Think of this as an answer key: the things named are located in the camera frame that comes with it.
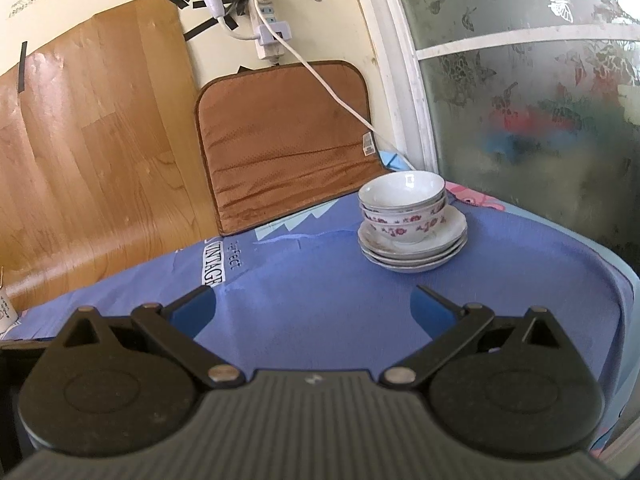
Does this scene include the wooden laminate board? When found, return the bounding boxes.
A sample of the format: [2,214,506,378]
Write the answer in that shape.
[1,0,217,310]

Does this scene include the white enamel mug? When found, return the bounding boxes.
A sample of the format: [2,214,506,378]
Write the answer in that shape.
[0,269,18,335]

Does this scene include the floral plate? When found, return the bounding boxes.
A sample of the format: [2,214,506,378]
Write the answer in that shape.
[361,246,463,274]
[360,238,468,266]
[357,205,468,258]

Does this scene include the white power cable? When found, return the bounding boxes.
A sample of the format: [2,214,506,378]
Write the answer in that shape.
[252,0,388,151]

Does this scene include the red floral bowl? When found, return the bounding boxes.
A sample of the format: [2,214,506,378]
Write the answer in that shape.
[362,210,444,243]
[358,170,445,209]
[360,197,447,226]

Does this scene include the floral plate back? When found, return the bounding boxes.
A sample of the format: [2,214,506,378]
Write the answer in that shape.
[357,205,468,258]

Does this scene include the brown seat cushion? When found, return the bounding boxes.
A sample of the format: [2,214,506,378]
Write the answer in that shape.
[195,64,385,235]

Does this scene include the frosted floral glass door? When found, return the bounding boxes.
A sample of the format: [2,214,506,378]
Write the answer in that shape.
[361,0,639,266]

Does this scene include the blue patterned tablecloth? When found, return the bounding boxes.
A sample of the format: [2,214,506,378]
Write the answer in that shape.
[6,184,639,448]

